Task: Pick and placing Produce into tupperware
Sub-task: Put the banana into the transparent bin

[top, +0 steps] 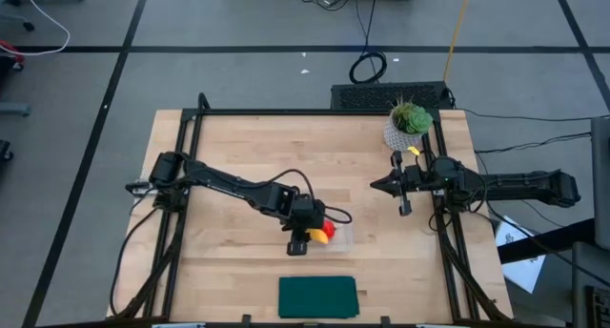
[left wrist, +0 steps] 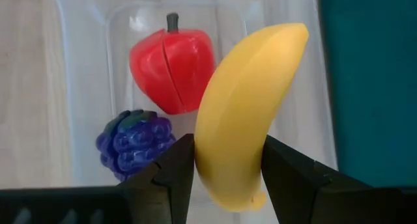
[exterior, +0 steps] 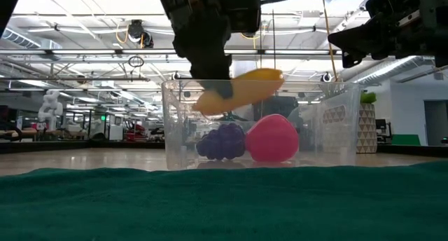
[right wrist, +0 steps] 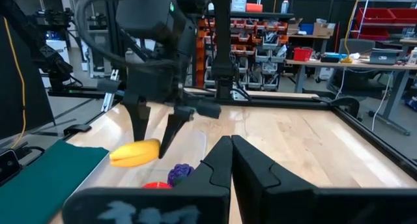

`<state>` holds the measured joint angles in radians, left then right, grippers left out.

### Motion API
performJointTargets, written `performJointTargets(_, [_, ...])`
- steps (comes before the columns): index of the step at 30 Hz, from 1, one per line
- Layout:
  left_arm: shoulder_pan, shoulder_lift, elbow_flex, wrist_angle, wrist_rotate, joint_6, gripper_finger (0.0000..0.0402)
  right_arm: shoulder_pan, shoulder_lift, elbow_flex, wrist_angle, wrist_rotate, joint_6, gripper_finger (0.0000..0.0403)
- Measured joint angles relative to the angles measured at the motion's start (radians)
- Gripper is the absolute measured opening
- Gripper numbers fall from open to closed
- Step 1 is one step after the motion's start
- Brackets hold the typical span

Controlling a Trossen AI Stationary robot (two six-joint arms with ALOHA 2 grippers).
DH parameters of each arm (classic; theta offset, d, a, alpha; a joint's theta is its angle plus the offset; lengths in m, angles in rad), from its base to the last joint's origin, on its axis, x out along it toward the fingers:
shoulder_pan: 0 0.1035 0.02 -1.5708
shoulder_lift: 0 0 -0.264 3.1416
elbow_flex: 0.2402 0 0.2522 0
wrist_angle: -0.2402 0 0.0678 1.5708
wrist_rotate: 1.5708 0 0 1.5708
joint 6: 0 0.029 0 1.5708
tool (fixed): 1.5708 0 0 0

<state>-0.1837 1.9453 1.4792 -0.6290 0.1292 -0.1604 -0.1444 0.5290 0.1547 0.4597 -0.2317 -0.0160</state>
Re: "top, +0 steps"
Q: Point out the yellow toy banana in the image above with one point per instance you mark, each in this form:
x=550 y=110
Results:
x=319 y=236

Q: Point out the red toy bell pepper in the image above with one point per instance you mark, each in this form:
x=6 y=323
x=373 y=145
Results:
x=330 y=229

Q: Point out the grey cabinet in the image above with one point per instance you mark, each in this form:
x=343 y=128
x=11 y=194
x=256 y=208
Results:
x=601 y=185

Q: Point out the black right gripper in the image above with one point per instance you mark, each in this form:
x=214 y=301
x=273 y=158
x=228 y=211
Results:
x=411 y=180

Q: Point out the succulent in white pot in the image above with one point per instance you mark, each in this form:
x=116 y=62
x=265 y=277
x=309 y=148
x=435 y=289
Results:
x=405 y=128

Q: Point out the black beam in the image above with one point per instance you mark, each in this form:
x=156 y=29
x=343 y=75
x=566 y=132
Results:
x=548 y=244

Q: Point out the black keyboard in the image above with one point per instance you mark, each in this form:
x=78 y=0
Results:
x=372 y=96

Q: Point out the black equipment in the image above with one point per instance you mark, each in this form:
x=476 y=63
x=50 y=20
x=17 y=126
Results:
x=598 y=309

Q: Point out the dark green folded cloth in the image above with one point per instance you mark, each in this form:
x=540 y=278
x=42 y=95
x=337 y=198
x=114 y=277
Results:
x=318 y=297

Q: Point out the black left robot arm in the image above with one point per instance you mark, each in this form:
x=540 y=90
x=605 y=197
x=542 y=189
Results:
x=229 y=185

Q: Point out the red object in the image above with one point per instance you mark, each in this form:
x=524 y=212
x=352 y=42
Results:
x=9 y=47

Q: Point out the black aluminium table frame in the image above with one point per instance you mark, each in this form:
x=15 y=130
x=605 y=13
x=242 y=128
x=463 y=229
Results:
x=286 y=112

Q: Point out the grey bar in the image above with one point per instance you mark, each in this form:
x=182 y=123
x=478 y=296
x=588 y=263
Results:
x=14 y=109

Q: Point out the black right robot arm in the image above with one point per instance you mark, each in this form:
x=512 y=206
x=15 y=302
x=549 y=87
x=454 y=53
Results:
x=524 y=187

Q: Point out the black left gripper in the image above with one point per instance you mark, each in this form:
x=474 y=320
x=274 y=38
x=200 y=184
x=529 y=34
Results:
x=307 y=213

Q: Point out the clear plastic container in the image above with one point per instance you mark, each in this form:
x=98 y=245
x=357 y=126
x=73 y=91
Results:
x=344 y=237

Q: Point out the white paper sheet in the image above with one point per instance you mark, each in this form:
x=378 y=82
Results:
x=522 y=271

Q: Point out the chair caster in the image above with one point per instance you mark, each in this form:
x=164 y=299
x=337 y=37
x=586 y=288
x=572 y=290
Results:
x=28 y=26

